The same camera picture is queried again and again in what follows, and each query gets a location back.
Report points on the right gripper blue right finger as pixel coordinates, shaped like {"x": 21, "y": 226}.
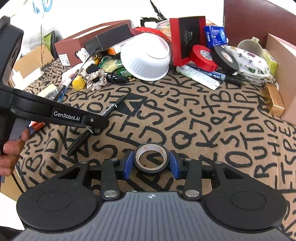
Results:
{"x": 175, "y": 164}

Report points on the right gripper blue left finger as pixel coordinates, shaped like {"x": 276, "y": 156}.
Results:
{"x": 128, "y": 164}

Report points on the small black tape roll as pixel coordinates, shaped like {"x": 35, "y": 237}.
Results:
{"x": 151, "y": 158}

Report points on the black marker pen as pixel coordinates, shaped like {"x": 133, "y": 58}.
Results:
{"x": 82, "y": 138}

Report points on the red tape roll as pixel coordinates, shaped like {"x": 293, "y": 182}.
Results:
{"x": 201, "y": 57}

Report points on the large black tape roll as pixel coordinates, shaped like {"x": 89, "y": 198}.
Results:
{"x": 224, "y": 60}

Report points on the red gift box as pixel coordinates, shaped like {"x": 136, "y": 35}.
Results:
{"x": 185, "y": 33}

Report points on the person's left hand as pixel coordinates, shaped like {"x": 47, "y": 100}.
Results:
{"x": 12, "y": 151}

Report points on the brown cardboard box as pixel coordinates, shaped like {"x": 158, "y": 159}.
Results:
{"x": 30, "y": 67}

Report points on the yellow small bottle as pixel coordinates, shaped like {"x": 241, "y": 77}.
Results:
{"x": 78, "y": 83}

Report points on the maroon open box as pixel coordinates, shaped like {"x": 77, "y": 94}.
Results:
{"x": 101, "y": 36}

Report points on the plaid scrunchie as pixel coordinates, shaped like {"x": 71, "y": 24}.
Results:
{"x": 95, "y": 80}

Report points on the green packaged snack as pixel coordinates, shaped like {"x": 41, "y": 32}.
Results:
{"x": 109, "y": 64}

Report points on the white tube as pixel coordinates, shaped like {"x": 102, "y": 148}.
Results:
{"x": 198, "y": 76}

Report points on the blue black marker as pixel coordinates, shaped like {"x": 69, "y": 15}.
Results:
{"x": 220, "y": 76}

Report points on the white plastic bowl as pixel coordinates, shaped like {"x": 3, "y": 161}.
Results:
{"x": 146, "y": 56}

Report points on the gold bar box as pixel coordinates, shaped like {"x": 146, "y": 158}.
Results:
{"x": 273, "y": 100}

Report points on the white floral cloth pouch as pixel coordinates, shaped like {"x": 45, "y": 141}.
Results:
{"x": 252, "y": 68}

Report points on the blue small box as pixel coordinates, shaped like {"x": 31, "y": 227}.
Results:
{"x": 215, "y": 36}

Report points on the pink cardboard box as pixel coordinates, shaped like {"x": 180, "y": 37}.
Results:
{"x": 284, "y": 54}

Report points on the green small box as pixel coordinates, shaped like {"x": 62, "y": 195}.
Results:
{"x": 271, "y": 62}

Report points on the clear measuring cup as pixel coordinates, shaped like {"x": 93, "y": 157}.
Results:
{"x": 251, "y": 45}

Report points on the dark red chair back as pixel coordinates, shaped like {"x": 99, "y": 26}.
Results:
{"x": 247, "y": 19}

